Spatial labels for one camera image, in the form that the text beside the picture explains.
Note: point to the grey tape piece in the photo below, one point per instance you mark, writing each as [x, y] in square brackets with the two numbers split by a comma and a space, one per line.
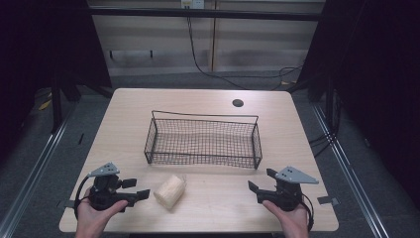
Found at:
[68, 204]
[328, 200]

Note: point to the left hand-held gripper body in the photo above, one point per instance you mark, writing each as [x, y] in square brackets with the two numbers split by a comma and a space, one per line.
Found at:
[102, 195]

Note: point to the black metal stand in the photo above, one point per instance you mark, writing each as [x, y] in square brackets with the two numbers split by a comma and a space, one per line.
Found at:
[56, 105]

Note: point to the person's left hand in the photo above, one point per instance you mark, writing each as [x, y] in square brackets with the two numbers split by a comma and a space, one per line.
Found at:
[90, 219]

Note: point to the white wall socket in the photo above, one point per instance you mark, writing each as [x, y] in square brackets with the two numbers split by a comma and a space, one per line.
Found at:
[192, 3]

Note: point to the person's right hand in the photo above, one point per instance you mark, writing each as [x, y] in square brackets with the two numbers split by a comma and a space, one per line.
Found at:
[294, 221]

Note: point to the metal floor rail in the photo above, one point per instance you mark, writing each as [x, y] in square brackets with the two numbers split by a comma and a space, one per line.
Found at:
[350, 168]
[36, 165]

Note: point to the yellow floor tape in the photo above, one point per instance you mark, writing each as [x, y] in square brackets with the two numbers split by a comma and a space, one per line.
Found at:
[45, 104]

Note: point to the black horizontal frame bar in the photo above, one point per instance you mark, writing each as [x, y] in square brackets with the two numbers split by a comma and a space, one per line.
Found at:
[204, 14]

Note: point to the black curtain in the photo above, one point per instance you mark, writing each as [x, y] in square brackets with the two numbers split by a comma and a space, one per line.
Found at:
[43, 49]
[379, 82]

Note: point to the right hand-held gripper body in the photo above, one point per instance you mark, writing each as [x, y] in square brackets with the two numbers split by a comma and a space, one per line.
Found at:
[287, 195]

